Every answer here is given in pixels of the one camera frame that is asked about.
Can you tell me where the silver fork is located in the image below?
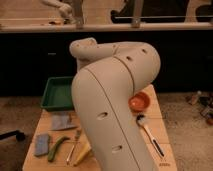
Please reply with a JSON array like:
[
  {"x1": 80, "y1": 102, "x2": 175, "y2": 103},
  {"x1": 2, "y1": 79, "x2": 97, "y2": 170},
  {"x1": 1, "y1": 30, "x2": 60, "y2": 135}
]
[{"x1": 65, "y1": 129, "x2": 82, "y2": 165}]

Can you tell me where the yellow banana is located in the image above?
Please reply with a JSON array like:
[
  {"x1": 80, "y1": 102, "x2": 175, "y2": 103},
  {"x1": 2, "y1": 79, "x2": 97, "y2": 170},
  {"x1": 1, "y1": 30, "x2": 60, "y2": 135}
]
[{"x1": 73, "y1": 143, "x2": 91, "y2": 166}]

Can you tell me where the orange plastic bowl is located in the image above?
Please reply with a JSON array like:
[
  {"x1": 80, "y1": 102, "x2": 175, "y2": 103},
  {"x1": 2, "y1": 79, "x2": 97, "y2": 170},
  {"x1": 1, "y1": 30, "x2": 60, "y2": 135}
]
[{"x1": 128, "y1": 92, "x2": 150, "y2": 112}]

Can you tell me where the green plastic tray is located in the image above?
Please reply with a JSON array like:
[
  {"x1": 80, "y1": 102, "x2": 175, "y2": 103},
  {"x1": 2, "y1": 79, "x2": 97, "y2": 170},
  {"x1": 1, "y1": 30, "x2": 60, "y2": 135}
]
[{"x1": 41, "y1": 76, "x2": 74, "y2": 112}]

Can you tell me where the blue sponge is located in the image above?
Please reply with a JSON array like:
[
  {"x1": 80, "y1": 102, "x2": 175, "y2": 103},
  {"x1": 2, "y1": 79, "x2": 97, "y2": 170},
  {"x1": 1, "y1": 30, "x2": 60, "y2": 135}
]
[{"x1": 34, "y1": 134, "x2": 50, "y2": 157}]

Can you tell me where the green cucumber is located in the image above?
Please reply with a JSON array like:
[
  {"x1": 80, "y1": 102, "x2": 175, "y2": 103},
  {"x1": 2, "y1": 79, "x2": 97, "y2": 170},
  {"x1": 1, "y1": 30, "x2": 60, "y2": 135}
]
[{"x1": 47, "y1": 136, "x2": 70, "y2": 162}]

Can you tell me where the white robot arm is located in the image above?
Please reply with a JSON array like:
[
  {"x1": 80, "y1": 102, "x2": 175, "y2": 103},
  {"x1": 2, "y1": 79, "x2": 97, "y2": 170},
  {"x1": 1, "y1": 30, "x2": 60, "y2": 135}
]
[{"x1": 69, "y1": 38, "x2": 160, "y2": 171}]

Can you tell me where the grey folded cloth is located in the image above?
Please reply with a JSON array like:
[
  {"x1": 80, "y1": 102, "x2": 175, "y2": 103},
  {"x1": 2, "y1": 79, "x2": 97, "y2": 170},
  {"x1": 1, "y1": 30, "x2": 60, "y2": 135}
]
[{"x1": 51, "y1": 113, "x2": 76, "y2": 131}]

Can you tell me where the black chair leg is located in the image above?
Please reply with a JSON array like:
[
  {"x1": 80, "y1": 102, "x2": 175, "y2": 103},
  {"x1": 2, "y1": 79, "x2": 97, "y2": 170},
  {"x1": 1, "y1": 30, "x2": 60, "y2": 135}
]
[{"x1": 0, "y1": 130, "x2": 25, "y2": 141}]

